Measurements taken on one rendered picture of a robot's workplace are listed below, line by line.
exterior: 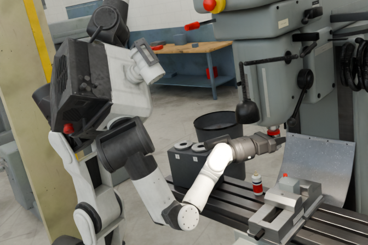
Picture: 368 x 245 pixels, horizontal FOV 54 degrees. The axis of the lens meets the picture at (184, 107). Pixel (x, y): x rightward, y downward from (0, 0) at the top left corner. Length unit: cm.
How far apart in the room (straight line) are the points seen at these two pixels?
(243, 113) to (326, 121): 70
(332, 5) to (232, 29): 46
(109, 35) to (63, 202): 186
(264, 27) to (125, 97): 47
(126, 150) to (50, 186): 178
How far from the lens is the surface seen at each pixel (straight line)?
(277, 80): 120
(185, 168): 169
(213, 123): 367
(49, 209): 283
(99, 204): 150
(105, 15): 123
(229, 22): 119
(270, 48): 118
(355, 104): 162
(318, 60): 137
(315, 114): 171
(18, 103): 258
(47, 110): 143
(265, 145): 132
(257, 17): 113
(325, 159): 172
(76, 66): 108
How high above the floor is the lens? 180
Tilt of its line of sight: 17 degrees down
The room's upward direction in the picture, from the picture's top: 10 degrees counter-clockwise
